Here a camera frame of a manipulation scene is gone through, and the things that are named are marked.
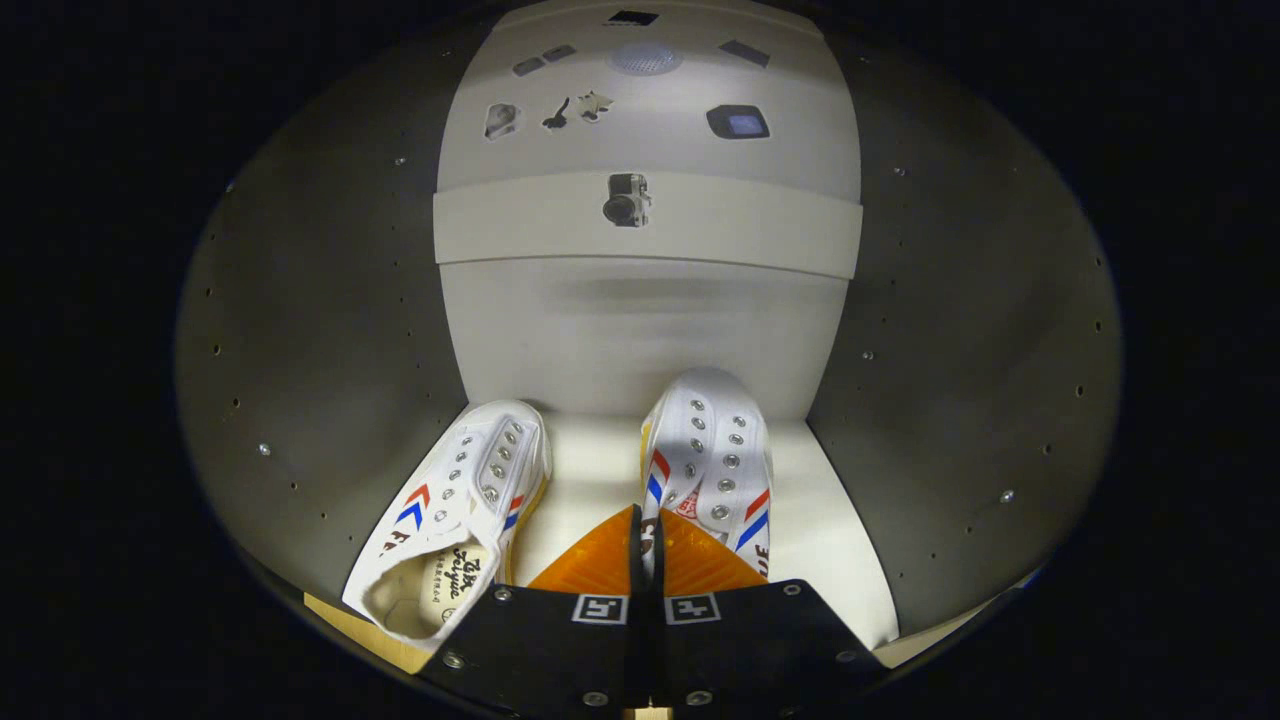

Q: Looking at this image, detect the white canvas shoe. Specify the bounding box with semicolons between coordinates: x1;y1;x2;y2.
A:
640;367;774;586
342;400;553;651

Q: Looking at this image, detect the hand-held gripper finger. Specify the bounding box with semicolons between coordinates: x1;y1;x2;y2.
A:
650;508;889;720
418;505;649;720

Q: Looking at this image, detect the grey shoe cabinet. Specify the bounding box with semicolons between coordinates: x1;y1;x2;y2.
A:
175;0;1126;691

